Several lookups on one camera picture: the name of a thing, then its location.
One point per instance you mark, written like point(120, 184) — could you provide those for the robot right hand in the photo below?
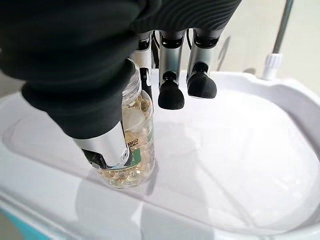
point(62, 50)

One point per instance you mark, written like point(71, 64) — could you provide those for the clear bottle of yellow capsules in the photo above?
point(140, 125)

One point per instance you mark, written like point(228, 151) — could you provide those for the white medical cart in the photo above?
point(225, 150)

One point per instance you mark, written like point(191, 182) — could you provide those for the metal IV pole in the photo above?
point(280, 30)

